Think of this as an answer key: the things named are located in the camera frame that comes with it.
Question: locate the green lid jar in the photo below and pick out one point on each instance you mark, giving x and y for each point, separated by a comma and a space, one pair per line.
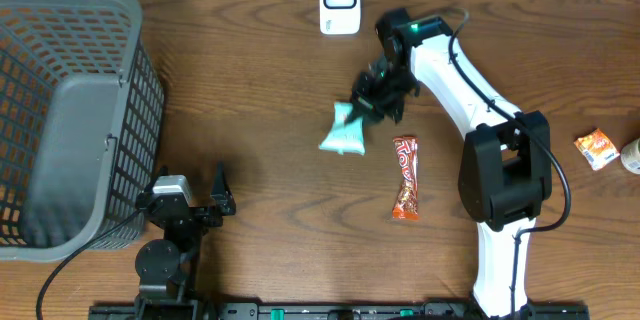
630, 157

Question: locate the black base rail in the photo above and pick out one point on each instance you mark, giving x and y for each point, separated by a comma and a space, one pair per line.
454, 310

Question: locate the orange tissue packet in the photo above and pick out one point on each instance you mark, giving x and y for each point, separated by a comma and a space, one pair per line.
597, 148

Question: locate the red chocolate bar wrapper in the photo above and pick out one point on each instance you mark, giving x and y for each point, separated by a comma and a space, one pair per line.
406, 204

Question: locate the white barcode scanner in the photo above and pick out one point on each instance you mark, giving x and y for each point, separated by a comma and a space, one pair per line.
339, 17

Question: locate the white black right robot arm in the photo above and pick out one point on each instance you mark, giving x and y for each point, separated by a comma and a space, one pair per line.
505, 172

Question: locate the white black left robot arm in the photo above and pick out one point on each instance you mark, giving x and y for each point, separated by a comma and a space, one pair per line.
167, 267

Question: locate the grey plastic basket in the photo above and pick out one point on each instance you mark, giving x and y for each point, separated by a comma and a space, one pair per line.
81, 113

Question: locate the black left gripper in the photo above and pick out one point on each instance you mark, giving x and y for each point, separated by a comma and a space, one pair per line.
222, 204

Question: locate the teal snack packet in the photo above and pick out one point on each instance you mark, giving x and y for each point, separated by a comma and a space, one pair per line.
344, 137

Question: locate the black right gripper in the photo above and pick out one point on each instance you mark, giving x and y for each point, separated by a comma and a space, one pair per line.
363, 100

